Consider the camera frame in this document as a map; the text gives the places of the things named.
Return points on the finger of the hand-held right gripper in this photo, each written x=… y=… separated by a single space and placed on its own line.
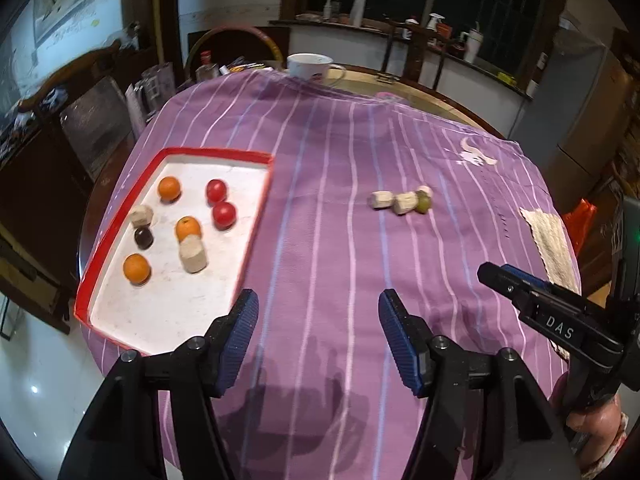
x=525 y=276
x=495 y=280

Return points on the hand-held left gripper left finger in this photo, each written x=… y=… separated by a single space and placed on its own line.
x=237 y=340

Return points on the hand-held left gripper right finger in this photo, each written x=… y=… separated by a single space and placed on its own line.
x=400 y=340

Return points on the red-rimmed white tray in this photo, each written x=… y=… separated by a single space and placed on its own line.
x=150 y=305

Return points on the cream sugarcane piece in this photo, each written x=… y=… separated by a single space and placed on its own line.
x=142 y=215
x=425 y=190
x=405 y=203
x=192 y=255
x=381 y=199

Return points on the orange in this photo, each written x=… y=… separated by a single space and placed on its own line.
x=188 y=229
x=169 y=188
x=136 y=268

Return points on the red tomato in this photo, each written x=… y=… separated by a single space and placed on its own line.
x=224 y=214
x=216 y=190

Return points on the dark round fruit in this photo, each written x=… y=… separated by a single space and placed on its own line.
x=143 y=237

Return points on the person's right hand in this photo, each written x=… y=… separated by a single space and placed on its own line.
x=600 y=425

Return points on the cream knitted towel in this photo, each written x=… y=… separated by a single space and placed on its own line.
x=547 y=245

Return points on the orange plastic bag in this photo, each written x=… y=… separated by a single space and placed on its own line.
x=580 y=220

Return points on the green grape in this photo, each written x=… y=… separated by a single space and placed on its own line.
x=424 y=204

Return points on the purple striped tablecloth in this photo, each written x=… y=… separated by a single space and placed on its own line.
x=325 y=260

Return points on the grey refrigerator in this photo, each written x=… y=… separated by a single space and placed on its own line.
x=575 y=110

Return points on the yellow flat box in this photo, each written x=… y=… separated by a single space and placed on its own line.
x=506 y=77

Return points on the white tumbler with straw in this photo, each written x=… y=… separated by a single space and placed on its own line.
x=472 y=45

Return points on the dark wooden chair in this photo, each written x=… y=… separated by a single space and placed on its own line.
x=415 y=50

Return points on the dark wooden cabinet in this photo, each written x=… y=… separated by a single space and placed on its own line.
x=50 y=170

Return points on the white spray bottle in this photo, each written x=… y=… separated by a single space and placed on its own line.
x=432 y=22

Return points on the red-capped clear bottle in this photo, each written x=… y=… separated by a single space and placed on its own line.
x=206 y=66

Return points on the white cartoon mug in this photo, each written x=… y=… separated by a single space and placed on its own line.
x=310 y=67

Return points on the stack of white cups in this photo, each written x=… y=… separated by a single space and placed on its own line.
x=358 y=7

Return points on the red and yellow hoop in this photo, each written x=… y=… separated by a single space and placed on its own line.
x=230 y=28

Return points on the small white bottle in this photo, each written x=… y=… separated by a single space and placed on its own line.
x=327 y=10

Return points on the wall poster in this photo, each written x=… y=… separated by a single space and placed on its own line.
x=60 y=2

